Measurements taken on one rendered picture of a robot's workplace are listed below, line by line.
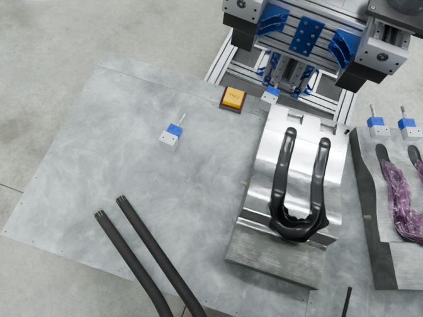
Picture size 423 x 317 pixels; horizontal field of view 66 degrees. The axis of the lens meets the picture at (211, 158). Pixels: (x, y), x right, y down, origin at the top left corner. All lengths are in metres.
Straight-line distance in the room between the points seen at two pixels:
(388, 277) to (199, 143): 0.66
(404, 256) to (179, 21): 2.04
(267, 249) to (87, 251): 0.51
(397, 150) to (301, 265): 0.51
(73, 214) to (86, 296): 0.85
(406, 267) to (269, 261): 0.35
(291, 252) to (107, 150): 0.64
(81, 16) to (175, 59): 0.74
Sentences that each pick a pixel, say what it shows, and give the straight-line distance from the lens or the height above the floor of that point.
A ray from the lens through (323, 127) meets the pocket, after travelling 1.12.
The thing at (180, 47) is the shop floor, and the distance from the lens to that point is 2.36.
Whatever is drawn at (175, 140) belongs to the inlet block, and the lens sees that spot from 1.02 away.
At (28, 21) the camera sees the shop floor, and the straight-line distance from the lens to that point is 2.71.
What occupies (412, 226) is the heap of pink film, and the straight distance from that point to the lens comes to 1.09.
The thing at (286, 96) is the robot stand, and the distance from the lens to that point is 1.95.
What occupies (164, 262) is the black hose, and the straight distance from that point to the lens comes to 0.89.
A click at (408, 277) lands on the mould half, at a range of 1.03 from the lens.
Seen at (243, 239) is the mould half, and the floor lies 0.86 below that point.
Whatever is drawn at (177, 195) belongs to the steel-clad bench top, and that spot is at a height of 0.80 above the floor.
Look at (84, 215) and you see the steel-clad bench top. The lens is 1.04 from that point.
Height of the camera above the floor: 1.77
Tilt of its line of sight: 67 degrees down
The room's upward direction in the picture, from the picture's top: 10 degrees clockwise
